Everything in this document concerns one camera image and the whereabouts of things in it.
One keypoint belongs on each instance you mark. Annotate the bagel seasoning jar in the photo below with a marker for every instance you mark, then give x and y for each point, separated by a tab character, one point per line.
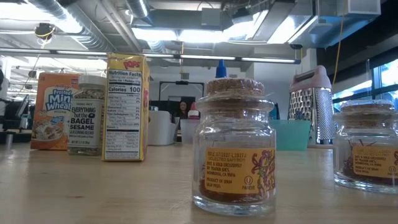
85	124

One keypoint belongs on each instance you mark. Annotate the cork-lid saffron jar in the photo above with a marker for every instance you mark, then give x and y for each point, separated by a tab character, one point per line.
233	174
367	140

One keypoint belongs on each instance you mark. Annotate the red cap colouring bottle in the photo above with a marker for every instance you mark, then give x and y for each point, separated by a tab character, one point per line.
193	115

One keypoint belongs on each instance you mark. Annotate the black background frame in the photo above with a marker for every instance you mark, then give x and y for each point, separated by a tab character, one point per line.
182	82

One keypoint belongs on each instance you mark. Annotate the teal plastic bin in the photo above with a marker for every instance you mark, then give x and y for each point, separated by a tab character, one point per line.
292	135

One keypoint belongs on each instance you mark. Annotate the orange Mini-Wheats cereal box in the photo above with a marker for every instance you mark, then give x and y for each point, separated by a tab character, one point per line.
53	124

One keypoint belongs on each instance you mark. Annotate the yellow Corn Pops box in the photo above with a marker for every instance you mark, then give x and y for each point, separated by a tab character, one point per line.
124	109

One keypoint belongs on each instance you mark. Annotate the shallow clear plastic bin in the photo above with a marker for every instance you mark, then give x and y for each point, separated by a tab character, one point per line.
188	133

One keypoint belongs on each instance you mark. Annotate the person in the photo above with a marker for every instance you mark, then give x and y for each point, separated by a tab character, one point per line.
183	109

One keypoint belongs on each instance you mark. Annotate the black ceiling device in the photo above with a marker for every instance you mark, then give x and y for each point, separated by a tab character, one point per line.
44	30

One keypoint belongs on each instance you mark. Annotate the ceiling light bar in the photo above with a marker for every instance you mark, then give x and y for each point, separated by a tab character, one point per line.
267	60

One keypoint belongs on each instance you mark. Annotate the blue cap colouring bottle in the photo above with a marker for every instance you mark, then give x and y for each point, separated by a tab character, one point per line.
221	70

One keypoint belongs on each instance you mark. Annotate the window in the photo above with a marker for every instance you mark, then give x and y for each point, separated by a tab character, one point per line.
385	74

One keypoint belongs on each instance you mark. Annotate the deep clear plastic bin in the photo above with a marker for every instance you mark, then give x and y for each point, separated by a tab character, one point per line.
160	130

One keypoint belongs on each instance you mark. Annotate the grey ceiling air unit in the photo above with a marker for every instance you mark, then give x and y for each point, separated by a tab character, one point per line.
326	28

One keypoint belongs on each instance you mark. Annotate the silver ventilation duct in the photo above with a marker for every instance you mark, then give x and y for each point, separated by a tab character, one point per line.
77	28

